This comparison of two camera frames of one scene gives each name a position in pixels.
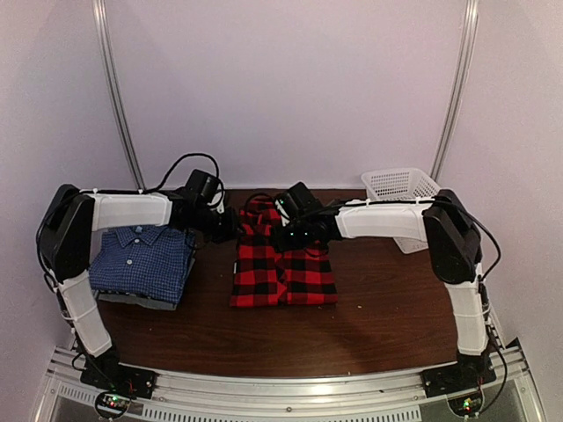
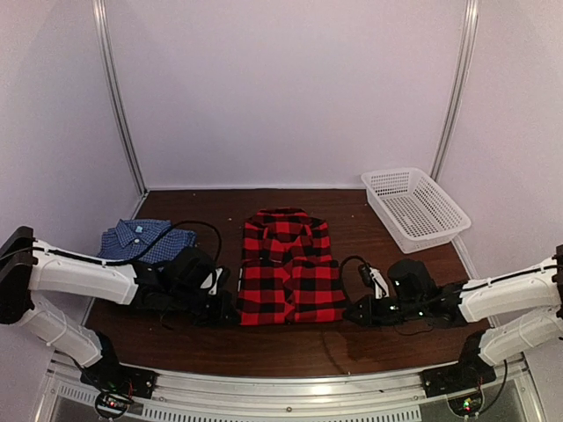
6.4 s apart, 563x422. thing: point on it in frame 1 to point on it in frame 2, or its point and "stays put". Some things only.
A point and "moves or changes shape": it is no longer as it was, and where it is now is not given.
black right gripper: (281, 242) to (369, 313)
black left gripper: (230, 229) to (219, 316)
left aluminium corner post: (100, 23) stays put
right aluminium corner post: (471, 25) stays put
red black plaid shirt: (266, 274) moves or changes shape
